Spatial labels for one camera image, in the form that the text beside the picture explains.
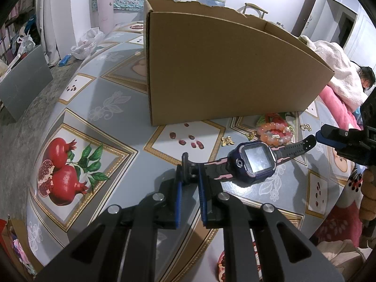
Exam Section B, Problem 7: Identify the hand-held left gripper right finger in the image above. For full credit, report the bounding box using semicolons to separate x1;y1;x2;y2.
199;164;346;282

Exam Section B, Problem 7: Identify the wooden chair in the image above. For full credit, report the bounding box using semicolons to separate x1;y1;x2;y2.
241;2;269;22

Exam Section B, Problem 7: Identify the small open cardboard box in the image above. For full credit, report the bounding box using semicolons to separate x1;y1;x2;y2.
0;217;37;277

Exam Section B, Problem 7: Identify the white plastic bag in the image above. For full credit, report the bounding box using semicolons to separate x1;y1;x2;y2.
70;27;105;61

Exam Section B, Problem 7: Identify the pink rolled mat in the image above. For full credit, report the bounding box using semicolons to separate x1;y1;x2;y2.
98;0;115;33

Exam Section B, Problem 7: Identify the bag of clutter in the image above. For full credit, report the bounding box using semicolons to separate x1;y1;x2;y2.
16;34;36;55

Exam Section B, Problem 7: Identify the pink orange bead bracelet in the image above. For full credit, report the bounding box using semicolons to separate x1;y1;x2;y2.
256;122;295;146

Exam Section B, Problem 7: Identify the brown door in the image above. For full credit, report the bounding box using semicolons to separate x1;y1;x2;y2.
291;0;321;37

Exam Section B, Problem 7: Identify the purple pink smartwatch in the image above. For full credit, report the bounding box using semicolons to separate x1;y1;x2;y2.
181;135;317;187

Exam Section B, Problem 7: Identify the person's right hand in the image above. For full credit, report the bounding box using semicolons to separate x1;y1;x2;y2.
362;167;376;233

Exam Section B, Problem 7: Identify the beige jacket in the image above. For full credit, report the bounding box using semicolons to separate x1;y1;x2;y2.
319;239;372;272

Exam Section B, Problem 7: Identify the white fleece blanket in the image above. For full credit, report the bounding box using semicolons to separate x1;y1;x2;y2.
298;35;366;108

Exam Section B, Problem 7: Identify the brown cardboard box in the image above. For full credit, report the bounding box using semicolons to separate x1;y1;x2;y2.
143;0;336;127

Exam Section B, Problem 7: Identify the white curtain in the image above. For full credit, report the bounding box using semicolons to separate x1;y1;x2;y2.
35;0;64;66

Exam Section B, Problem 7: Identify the pink floral blanket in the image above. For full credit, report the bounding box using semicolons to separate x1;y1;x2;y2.
311;85;371;245

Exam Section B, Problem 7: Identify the grey board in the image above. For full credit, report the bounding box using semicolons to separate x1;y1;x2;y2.
0;45;54;121

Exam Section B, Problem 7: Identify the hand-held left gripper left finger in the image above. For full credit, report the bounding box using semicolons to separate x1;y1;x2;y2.
35;164;185;282

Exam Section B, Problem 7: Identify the white wardrobe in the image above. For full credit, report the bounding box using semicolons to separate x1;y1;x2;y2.
321;0;376;66

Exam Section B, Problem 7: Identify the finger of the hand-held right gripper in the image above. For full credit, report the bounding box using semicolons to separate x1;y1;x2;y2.
321;124;368;142
315;133;354;155

